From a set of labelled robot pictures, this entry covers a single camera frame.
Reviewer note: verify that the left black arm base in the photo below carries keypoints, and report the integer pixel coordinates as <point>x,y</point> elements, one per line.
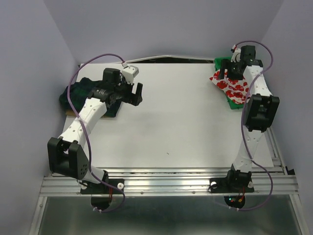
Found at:
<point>102,195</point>

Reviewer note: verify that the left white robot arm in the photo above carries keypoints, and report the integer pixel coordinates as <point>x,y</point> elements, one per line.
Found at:
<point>66,153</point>

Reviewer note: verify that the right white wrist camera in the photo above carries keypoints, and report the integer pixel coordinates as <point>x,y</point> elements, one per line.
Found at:
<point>236,54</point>

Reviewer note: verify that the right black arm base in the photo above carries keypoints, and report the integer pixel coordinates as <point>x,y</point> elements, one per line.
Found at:
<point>235,184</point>

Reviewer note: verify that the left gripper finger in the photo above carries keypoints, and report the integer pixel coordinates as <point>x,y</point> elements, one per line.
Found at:
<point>133,98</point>
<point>138,93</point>

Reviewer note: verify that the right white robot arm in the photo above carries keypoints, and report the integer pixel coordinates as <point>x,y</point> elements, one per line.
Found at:
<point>259,110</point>

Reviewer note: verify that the dark green plaid skirt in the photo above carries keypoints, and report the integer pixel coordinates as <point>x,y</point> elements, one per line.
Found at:
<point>78,93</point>

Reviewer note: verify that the aluminium mounting rail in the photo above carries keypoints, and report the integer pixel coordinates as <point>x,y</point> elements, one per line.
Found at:
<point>173,182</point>

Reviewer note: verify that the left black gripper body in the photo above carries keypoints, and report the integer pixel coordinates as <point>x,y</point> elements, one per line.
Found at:
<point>122,90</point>

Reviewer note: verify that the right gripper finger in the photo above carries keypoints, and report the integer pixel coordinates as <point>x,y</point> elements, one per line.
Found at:
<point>224,64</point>
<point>232,73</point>

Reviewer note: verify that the red poppy floral skirt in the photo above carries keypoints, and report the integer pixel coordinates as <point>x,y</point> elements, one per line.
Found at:
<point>235,90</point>

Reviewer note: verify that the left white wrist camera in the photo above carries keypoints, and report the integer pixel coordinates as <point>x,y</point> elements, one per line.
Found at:
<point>130,72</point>

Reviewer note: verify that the green plastic bin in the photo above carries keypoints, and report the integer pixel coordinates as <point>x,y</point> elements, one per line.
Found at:
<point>217,62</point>

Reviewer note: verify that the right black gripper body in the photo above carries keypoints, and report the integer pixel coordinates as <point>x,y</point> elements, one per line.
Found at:
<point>231,64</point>

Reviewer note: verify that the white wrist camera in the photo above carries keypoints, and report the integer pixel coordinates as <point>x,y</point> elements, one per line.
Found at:
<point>130,72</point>
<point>236,54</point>

